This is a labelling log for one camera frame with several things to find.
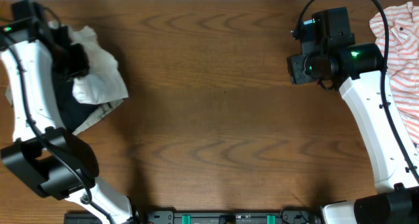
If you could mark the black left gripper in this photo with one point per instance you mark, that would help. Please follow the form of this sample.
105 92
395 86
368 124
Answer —
78 66

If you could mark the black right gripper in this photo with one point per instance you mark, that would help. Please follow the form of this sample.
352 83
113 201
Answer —
298 75

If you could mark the white t-shirt green logo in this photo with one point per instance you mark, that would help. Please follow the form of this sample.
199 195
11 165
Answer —
104 82

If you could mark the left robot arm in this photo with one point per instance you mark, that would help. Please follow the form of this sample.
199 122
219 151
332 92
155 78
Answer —
43 62

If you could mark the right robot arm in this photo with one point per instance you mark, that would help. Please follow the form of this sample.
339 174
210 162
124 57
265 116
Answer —
329 53

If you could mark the folded black garment red waistband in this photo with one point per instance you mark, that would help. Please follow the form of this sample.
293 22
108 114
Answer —
72 113

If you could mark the folded khaki garment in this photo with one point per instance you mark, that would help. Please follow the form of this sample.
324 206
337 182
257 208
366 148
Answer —
49 116

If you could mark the pink white striped shirt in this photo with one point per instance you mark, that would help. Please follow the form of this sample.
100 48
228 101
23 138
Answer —
403 63

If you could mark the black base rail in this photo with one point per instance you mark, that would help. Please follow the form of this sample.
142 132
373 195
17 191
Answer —
284 216

